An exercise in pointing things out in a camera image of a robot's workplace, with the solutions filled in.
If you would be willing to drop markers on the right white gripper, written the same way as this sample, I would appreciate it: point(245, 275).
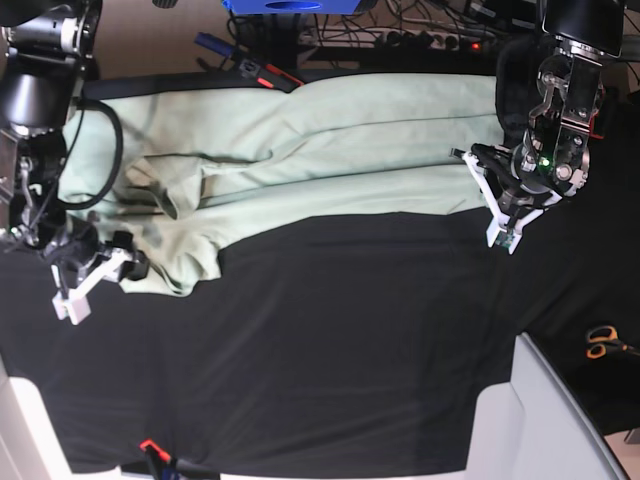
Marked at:
point(79, 261)

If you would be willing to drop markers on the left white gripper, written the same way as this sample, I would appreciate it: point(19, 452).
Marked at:
point(513, 190)

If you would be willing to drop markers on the light green T-shirt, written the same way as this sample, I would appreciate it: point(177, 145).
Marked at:
point(204, 169)

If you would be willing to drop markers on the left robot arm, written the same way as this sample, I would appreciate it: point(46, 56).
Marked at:
point(552, 161)

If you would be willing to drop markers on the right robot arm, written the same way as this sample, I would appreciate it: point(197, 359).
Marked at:
point(49, 55)

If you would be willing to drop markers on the white power strip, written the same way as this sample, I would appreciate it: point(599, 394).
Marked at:
point(417, 39)

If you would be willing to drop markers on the red black clamp right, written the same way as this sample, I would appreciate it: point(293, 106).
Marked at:
point(599, 117)

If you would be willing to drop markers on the red black clamp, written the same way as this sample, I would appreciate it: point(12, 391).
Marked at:
point(269, 76)
point(599, 117)
point(163, 466)

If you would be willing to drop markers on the red black clamp bottom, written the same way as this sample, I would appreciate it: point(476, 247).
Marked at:
point(163, 466)

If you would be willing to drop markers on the red black clamp top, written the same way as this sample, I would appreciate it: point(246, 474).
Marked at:
point(269, 76)

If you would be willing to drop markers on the white foam block left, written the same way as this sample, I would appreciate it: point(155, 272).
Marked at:
point(30, 449)

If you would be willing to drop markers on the white foam block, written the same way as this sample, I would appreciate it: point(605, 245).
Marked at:
point(532, 427)
point(30, 449)

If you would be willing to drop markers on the black table cloth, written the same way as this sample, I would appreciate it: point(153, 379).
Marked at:
point(342, 346)

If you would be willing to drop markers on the blue box top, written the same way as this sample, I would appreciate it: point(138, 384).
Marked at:
point(250, 7)

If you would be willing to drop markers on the white foam block right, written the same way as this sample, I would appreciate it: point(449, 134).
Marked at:
point(532, 427)

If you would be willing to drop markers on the orange handled scissors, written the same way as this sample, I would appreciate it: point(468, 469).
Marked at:
point(604, 340)

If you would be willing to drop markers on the blue handled tool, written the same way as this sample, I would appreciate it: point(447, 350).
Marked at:
point(214, 44)

